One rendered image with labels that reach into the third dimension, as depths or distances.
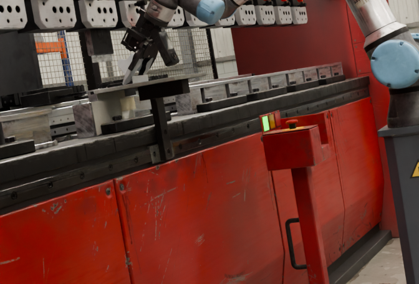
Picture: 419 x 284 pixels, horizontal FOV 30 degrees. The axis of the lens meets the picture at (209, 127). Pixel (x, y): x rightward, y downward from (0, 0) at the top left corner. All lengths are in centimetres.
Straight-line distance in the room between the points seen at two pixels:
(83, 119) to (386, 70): 83
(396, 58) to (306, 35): 240
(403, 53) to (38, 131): 91
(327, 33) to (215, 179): 193
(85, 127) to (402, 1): 770
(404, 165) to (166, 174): 66
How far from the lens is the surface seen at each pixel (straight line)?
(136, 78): 221
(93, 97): 223
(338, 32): 424
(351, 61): 422
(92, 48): 226
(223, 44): 1017
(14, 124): 193
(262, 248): 275
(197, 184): 238
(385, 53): 191
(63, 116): 248
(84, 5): 221
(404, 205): 208
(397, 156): 206
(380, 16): 195
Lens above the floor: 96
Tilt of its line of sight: 3 degrees down
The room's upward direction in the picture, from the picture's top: 9 degrees counter-clockwise
